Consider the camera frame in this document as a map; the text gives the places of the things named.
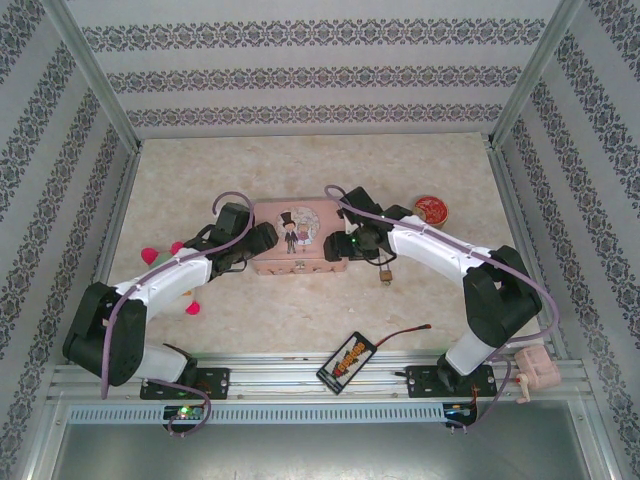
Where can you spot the small brass padlock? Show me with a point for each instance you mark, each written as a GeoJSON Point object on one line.
{"type": "Point", "coordinates": [385, 276]}

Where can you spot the pink box with couple picture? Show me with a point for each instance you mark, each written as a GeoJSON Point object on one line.
{"type": "Point", "coordinates": [320, 215]}

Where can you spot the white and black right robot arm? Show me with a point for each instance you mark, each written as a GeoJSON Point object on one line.
{"type": "Point", "coordinates": [435, 250]}

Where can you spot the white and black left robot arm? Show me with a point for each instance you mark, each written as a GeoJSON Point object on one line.
{"type": "Point", "coordinates": [165, 285]}

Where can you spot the round red and gold tin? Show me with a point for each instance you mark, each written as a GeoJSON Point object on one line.
{"type": "Point", "coordinates": [431, 210]}

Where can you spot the right controller board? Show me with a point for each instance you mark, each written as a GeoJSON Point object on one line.
{"type": "Point", "coordinates": [457, 411]}

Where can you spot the controller board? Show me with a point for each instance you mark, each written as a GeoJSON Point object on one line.
{"type": "Point", "coordinates": [457, 411]}
{"type": "Point", "coordinates": [185, 412]}

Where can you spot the left controller board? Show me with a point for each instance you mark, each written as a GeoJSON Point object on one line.
{"type": "Point", "coordinates": [185, 412]}

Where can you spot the pink plastic toy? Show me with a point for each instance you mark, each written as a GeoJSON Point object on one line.
{"type": "Point", "coordinates": [537, 372]}

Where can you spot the grey metal panel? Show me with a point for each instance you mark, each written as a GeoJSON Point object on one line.
{"type": "Point", "coordinates": [320, 450]}

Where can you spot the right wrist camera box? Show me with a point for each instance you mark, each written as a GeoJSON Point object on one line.
{"type": "Point", "coordinates": [344, 222]}

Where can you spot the aluminium side rail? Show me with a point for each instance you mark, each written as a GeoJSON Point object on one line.
{"type": "Point", "coordinates": [525, 210]}
{"type": "Point", "coordinates": [112, 225]}

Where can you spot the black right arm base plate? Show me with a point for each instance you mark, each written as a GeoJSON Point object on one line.
{"type": "Point", "coordinates": [425, 382]}

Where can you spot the aluminium mounting rail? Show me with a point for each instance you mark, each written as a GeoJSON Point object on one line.
{"type": "Point", "coordinates": [280, 372]}

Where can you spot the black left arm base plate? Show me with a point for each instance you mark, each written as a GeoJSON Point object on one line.
{"type": "Point", "coordinates": [215, 382]}

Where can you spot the aluminium corner post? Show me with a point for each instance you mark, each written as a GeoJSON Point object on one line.
{"type": "Point", "coordinates": [90, 70]}
{"type": "Point", "coordinates": [537, 70]}

